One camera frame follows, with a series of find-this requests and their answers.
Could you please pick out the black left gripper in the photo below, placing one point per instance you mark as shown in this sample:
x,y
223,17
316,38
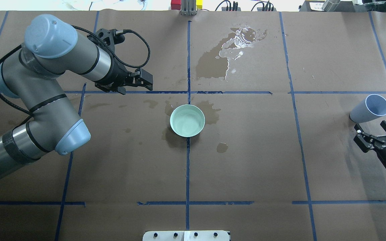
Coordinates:
x,y
117,75

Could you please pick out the mint green bowl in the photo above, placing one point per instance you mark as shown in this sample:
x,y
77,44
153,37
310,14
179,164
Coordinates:
x,y
187,121

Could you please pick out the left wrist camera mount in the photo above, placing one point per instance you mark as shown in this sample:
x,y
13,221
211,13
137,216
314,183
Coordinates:
x,y
107,37

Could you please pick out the red blue yellow block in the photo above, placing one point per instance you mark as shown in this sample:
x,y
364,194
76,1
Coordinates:
x,y
176,4

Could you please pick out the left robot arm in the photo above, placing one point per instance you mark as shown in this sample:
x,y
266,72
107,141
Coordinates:
x,y
29,83

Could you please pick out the aluminium frame post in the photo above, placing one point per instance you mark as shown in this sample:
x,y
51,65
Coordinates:
x,y
188,8

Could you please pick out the orange black connector board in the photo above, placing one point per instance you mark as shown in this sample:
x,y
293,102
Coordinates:
x,y
245,5

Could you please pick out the light blue paper cup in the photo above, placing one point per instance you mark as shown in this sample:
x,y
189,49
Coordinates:
x,y
370,108

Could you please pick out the white pedestal column base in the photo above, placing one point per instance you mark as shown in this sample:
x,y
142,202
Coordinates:
x,y
186,235

